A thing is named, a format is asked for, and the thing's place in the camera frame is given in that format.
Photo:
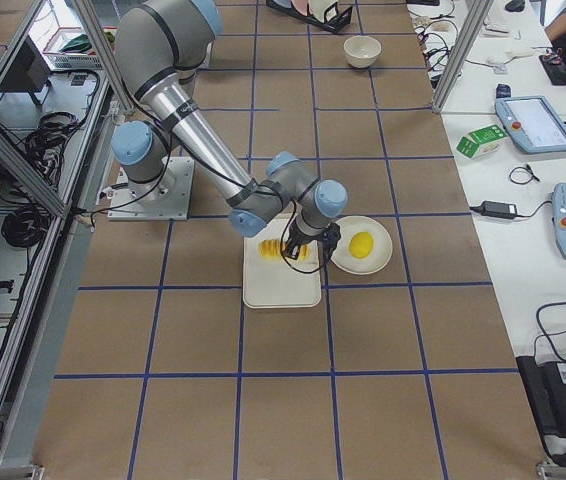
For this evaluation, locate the black power adapter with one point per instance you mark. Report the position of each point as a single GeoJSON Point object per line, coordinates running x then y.
{"type": "Point", "coordinates": [499, 210]}

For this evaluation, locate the yellow sliced bread loaf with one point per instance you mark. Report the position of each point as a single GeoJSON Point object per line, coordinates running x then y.
{"type": "Point", "coordinates": [270, 249]}

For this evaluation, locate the upper blue teach pendant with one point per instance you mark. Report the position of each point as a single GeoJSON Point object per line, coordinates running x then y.
{"type": "Point", "coordinates": [532, 124]}

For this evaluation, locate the cream ceramic bowl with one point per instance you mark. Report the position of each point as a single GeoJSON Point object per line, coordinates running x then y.
{"type": "Point", "coordinates": [361, 51]}

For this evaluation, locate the white round plate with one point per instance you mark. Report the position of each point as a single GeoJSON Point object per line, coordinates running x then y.
{"type": "Point", "coordinates": [379, 257]}

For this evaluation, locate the white rectangular tray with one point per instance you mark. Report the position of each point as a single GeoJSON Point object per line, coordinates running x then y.
{"type": "Point", "coordinates": [269, 282]}

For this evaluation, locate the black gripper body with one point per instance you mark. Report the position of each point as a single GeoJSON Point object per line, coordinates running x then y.
{"type": "Point", "coordinates": [297, 243]}

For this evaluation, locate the aluminium frame post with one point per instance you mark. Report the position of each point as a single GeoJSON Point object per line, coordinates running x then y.
{"type": "Point", "coordinates": [472, 24]}

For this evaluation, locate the black dish rack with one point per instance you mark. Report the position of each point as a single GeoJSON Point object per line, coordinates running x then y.
{"type": "Point", "coordinates": [325, 15]}

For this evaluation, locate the yellow lemon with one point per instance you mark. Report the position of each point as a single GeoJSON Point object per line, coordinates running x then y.
{"type": "Point", "coordinates": [361, 244]}

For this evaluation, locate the green white carton box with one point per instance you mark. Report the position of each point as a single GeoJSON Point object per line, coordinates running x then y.
{"type": "Point", "coordinates": [481, 142]}

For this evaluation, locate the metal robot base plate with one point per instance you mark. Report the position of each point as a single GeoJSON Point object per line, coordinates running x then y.
{"type": "Point", "coordinates": [155, 201]}

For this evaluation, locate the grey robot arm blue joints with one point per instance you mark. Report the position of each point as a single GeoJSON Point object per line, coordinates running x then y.
{"type": "Point", "coordinates": [158, 46]}

